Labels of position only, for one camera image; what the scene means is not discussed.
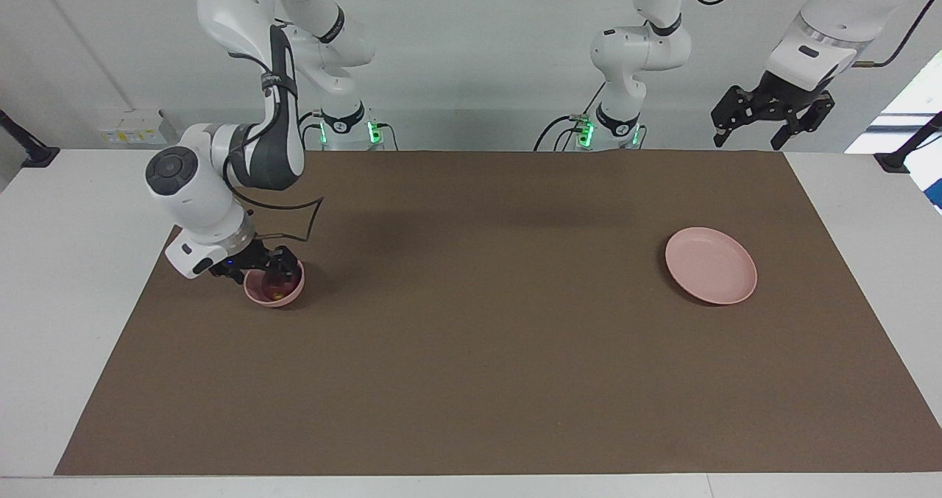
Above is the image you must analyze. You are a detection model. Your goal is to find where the white wall socket box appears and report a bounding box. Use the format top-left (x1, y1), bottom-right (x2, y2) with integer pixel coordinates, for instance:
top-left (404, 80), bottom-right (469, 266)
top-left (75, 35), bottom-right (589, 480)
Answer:
top-left (98, 110), bottom-right (169, 146)

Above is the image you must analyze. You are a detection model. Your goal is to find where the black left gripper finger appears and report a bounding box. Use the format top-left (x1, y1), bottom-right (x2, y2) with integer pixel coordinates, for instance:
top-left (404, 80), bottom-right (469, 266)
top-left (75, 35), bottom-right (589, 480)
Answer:
top-left (710, 85), bottom-right (752, 148)
top-left (771, 93), bottom-right (837, 152)

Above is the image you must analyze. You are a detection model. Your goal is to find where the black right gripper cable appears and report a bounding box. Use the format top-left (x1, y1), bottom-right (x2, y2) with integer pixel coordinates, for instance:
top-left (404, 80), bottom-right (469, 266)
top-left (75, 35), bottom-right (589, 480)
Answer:
top-left (224, 53), bottom-right (325, 241)

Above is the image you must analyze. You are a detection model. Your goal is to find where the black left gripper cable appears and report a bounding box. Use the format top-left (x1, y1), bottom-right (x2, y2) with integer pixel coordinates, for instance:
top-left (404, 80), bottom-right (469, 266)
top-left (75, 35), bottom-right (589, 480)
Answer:
top-left (681, 0), bottom-right (942, 67)

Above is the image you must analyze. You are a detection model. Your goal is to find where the brown table mat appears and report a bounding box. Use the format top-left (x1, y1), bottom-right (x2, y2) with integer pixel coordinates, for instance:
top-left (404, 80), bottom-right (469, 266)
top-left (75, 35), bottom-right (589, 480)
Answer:
top-left (55, 150), bottom-right (942, 477)

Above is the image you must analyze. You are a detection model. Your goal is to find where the white wall cable duct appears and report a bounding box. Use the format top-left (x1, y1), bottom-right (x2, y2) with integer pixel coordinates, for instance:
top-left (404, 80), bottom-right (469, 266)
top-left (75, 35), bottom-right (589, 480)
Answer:
top-left (29, 0), bottom-right (137, 113)

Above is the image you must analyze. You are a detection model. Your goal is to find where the pink plate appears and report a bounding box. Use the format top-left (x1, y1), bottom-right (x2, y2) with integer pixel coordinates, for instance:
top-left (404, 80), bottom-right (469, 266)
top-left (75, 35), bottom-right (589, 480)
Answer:
top-left (665, 227), bottom-right (758, 306)

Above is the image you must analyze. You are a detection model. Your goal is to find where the black clamp mount post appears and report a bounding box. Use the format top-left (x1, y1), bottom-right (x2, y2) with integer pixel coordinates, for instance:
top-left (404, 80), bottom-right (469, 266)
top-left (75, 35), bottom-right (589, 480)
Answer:
top-left (874, 112), bottom-right (942, 174)
top-left (0, 108), bottom-right (61, 169)

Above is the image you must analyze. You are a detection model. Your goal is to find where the pink bowl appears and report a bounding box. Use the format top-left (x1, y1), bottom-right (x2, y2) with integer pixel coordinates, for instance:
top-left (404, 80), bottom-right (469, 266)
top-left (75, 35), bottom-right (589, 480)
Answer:
top-left (244, 261), bottom-right (305, 307)

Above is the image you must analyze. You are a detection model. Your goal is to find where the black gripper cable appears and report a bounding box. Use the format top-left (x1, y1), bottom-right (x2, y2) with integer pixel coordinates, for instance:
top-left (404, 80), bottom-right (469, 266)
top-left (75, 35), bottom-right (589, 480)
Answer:
top-left (681, 0), bottom-right (942, 67)
top-left (224, 53), bottom-right (325, 241)

